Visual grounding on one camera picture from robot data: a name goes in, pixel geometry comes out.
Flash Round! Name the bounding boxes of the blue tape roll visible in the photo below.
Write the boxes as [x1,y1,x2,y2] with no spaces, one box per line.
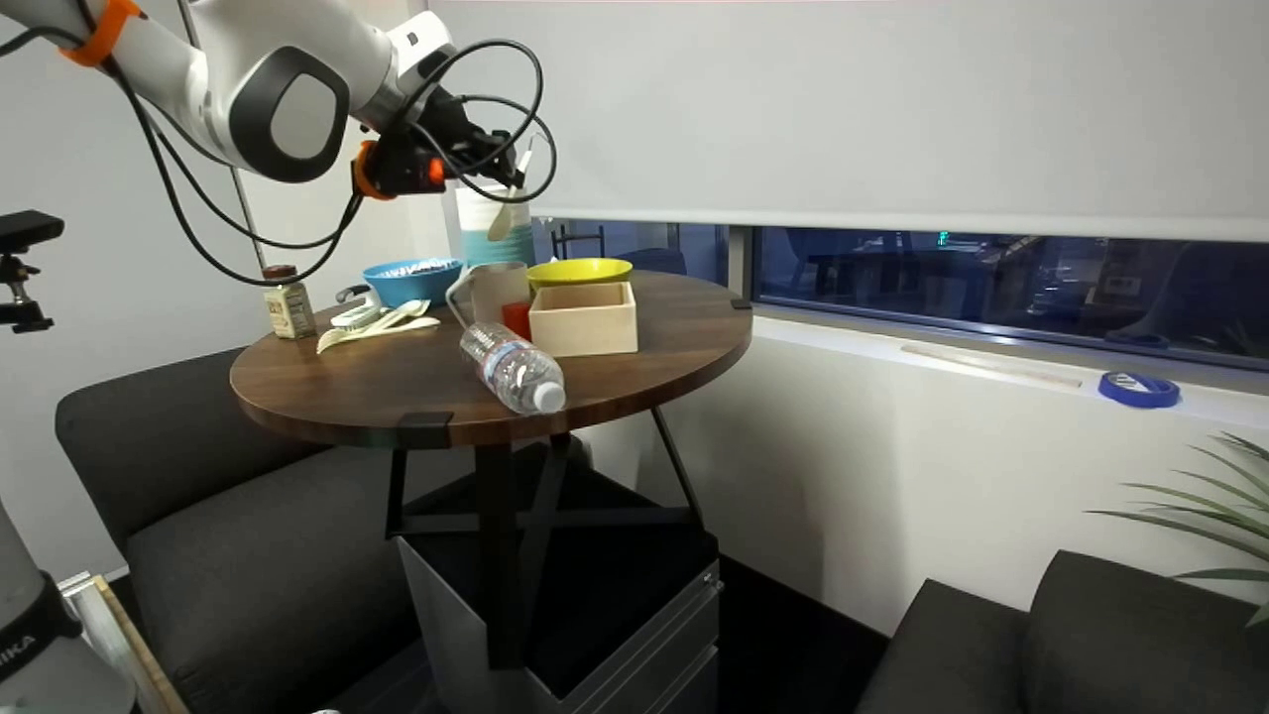
[1095,364,1185,413]

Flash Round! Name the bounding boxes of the thin grey pole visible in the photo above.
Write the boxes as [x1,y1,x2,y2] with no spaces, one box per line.
[226,164,274,276]

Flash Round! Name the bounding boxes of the white plastic spoon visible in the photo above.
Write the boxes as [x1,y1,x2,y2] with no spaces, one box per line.
[485,149,537,248]

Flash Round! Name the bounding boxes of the onion salt glass jar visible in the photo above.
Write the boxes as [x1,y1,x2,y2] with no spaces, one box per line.
[257,264,320,346]

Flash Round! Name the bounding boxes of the dark grey sofa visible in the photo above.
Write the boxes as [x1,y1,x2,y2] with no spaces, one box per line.
[854,547,1269,714]
[50,346,448,714]

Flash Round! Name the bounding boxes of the white leaning frame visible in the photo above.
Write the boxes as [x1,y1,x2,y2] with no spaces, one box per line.
[57,569,192,714]

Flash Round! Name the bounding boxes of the blue bowl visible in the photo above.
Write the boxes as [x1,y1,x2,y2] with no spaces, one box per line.
[362,253,471,315]

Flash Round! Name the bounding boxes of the white plastic knife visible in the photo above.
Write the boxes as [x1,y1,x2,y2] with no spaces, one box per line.
[315,315,413,359]

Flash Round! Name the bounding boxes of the black camera on tripod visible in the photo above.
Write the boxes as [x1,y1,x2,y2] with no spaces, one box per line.
[0,208,66,338]

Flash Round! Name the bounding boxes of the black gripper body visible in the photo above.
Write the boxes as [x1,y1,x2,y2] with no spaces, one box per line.
[406,80,513,183]

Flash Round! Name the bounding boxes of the clear plastic water bottle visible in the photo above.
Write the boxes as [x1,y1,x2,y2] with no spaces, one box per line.
[458,318,571,421]

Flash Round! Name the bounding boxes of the yellow plate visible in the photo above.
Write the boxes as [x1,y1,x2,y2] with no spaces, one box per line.
[524,253,639,299]

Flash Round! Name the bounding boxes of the white mug with blue band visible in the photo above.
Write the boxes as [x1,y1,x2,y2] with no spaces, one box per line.
[448,178,540,276]

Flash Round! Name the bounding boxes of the dark window pane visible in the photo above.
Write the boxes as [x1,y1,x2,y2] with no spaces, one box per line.
[548,215,1269,376]

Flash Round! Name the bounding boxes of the white roller blind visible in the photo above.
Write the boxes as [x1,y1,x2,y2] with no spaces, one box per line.
[431,0,1269,248]

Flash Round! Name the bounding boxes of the orange red block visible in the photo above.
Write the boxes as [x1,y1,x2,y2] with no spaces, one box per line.
[496,299,537,346]

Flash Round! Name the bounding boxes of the grey metal bin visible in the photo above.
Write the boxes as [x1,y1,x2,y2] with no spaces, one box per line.
[389,523,729,714]

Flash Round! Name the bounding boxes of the green plant leaves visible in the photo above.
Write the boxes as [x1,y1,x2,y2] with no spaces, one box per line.
[1086,428,1269,637]

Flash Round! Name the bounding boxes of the white plastic fork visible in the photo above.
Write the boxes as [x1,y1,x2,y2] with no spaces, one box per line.
[355,299,444,346]

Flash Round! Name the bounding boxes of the pale wooden box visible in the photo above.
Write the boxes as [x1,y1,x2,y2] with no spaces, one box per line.
[524,278,644,360]

